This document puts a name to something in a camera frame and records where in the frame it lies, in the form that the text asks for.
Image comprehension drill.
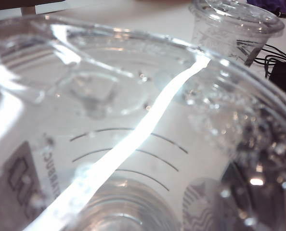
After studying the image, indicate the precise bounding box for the clear cup with mermaid logo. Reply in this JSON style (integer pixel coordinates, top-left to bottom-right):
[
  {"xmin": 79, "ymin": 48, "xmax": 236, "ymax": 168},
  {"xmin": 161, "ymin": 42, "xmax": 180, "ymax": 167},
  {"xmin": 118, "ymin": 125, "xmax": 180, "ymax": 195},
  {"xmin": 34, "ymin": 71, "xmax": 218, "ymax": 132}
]
[{"xmin": 0, "ymin": 14, "xmax": 286, "ymax": 231}]

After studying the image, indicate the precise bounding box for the short clear cup, white label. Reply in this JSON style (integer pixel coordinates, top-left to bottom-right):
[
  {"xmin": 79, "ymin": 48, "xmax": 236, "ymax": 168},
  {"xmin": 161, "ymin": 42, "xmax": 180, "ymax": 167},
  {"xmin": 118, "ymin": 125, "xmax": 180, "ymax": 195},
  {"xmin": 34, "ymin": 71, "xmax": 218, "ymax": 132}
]
[{"xmin": 188, "ymin": 0, "xmax": 285, "ymax": 68}]

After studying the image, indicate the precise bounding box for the black mouse pad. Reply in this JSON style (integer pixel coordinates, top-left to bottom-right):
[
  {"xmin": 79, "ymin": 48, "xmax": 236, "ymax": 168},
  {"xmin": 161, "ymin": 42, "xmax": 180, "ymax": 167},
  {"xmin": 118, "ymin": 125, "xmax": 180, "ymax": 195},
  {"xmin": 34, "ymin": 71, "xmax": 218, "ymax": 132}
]
[{"xmin": 270, "ymin": 62, "xmax": 286, "ymax": 97}]

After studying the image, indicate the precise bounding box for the purple fabric item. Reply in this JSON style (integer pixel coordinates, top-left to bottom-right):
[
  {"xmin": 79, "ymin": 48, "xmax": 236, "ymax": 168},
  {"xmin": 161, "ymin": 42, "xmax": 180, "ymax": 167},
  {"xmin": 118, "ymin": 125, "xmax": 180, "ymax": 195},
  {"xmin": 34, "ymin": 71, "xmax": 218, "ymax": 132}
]
[{"xmin": 247, "ymin": 0, "xmax": 286, "ymax": 15}]

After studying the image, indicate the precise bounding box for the thin black cable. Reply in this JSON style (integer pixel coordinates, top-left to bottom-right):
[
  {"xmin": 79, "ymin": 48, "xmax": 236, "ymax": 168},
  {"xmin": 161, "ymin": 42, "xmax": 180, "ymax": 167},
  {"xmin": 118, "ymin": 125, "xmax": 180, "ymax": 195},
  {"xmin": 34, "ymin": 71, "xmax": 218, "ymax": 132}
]
[{"xmin": 253, "ymin": 43, "xmax": 286, "ymax": 80}]

